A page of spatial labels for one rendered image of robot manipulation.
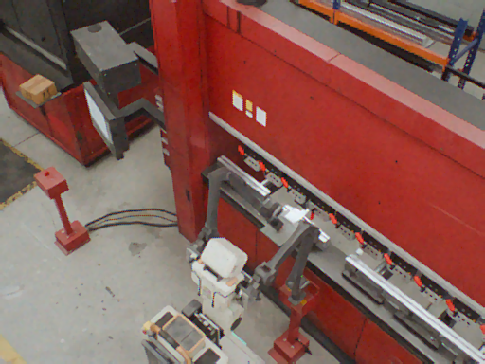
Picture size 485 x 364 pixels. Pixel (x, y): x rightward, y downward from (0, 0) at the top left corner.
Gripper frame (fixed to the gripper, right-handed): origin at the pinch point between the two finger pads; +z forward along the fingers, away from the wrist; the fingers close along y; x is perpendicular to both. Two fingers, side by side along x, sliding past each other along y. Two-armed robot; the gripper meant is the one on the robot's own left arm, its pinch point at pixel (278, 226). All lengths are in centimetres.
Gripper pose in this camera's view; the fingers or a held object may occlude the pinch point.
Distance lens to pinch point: 366.3
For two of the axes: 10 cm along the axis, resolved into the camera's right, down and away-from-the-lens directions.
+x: -6.5, 7.6, -0.5
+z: 3.5, 3.6, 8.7
